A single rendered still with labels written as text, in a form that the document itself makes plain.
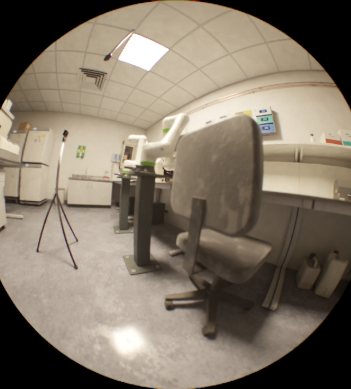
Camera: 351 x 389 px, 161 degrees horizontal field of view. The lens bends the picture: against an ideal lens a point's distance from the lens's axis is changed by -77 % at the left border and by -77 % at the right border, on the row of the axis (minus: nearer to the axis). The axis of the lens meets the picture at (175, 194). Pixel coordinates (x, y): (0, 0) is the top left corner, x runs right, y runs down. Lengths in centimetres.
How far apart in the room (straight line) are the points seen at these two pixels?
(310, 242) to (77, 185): 417
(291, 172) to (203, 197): 123
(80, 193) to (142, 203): 259
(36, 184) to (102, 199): 186
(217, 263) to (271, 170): 124
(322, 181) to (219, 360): 157
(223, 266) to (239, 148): 38
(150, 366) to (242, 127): 94
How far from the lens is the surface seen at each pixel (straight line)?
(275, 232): 151
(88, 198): 338
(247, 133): 37
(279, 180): 149
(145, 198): 94
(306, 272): 132
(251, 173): 32
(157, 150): 89
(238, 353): 81
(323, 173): 157
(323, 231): 159
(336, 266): 133
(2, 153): 212
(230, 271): 45
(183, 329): 79
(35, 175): 359
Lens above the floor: 71
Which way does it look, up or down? 3 degrees down
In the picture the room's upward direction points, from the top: 6 degrees clockwise
